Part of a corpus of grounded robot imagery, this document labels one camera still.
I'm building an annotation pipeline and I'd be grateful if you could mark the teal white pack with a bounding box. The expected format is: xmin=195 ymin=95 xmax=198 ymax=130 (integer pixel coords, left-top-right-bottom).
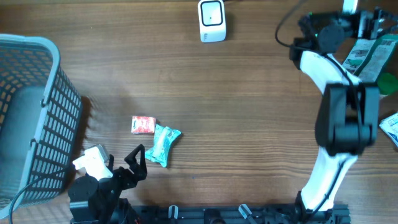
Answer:
xmin=145 ymin=124 xmax=181 ymax=167

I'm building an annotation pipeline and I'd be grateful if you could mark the white barcode scanner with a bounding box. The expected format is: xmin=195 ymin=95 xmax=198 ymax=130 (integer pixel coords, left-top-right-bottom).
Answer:
xmin=197 ymin=0 xmax=226 ymax=43

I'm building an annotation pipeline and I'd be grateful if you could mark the red tissue pack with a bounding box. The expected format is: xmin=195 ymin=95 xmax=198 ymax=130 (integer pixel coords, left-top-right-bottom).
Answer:
xmin=131 ymin=116 xmax=156 ymax=134

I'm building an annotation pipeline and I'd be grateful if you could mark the green 3M gloves package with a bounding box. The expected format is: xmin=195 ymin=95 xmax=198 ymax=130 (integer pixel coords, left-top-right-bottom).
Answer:
xmin=343 ymin=34 xmax=397 ymax=83

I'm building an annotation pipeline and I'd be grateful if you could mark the green lid jar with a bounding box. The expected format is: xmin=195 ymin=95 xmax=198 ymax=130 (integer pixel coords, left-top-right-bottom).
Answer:
xmin=377 ymin=73 xmax=397 ymax=96

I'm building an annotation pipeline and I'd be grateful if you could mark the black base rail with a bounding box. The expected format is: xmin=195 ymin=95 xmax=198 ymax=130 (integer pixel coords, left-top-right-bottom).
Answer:
xmin=130 ymin=203 xmax=351 ymax=224

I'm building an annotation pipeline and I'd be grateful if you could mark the white blue pouch pack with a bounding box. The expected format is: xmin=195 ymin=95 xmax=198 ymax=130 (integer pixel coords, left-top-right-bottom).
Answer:
xmin=379 ymin=113 xmax=398 ymax=146

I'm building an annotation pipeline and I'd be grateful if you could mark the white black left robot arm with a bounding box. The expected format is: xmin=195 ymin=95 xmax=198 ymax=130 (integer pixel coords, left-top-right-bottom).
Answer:
xmin=68 ymin=144 xmax=147 ymax=223

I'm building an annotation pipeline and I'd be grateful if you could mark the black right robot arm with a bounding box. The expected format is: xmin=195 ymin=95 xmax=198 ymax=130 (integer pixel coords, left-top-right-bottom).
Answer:
xmin=289 ymin=9 xmax=397 ymax=223

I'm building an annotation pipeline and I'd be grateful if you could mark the grey plastic mesh basket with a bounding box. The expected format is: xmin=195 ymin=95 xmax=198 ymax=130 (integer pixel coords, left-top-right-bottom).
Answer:
xmin=1 ymin=34 xmax=83 ymax=218

